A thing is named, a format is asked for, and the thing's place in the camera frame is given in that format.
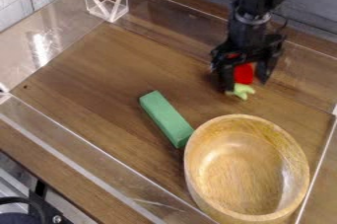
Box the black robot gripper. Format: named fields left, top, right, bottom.
left=210, top=34, right=285, bottom=92

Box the red plush strawberry toy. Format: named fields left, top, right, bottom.
left=226, top=63, right=256, bottom=101

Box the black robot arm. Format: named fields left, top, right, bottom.
left=210, top=0, right=285, bottom=93

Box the green rectangular block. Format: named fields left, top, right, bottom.
left=138, top=91, right=193, bottom=148

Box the wooden bowl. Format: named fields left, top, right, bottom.
left=184, top=114, right=309, bottom=224

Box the clear acrylic corner bracket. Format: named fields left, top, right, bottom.
left=84, top=0, right=129, bottom=23

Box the clear acrylic barrier wall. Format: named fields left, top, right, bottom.
left=0, top=0, right=337, bottom=224

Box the black clamp mount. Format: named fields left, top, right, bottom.
left=28, top=181, right=73, bottom=224

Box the black cable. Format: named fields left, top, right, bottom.
left=0, top=196, right=45, bottom=224

